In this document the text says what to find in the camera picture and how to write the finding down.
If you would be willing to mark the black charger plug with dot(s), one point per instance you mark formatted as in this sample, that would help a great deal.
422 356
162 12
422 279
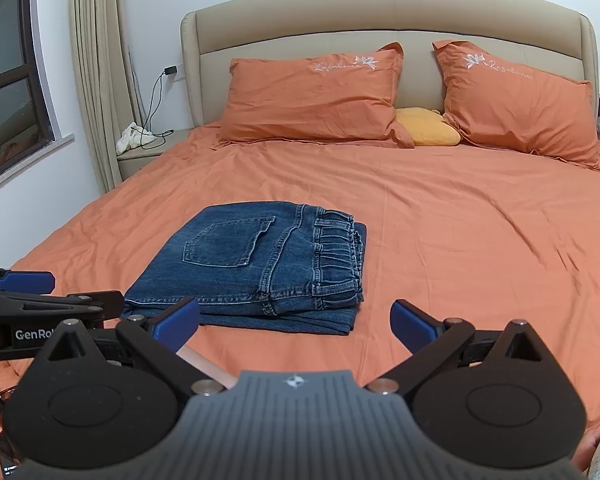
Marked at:
170 70

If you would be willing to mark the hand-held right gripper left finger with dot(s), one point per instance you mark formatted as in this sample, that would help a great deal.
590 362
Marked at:
175 322

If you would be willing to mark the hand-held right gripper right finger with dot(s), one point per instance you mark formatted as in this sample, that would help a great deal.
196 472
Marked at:
412 325

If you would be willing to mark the yellow cushion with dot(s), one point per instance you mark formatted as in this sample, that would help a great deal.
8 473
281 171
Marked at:
427 127

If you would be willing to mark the white crumpled cloth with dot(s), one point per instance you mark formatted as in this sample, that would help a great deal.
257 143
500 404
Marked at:
130 139

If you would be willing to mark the dark framed window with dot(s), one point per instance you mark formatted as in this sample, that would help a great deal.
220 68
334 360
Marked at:
5 70

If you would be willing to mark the beige curtain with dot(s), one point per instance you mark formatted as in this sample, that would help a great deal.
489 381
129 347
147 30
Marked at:
102 75

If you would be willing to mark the orange embroidered pillow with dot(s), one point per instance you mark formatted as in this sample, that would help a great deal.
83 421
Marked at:
310 100
515 105

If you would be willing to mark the orange bed sheet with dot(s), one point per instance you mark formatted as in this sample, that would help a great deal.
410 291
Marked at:
470 240

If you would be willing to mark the blue denim pants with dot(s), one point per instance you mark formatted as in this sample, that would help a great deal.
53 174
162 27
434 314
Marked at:
245 270

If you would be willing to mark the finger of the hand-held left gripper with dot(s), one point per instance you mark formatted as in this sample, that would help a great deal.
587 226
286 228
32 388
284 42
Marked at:
55 302
27 281

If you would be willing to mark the beige nightstand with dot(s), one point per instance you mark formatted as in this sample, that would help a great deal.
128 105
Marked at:
150 157

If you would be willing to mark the beige upholstered headboard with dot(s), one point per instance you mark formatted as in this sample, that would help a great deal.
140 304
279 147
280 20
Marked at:
380 15

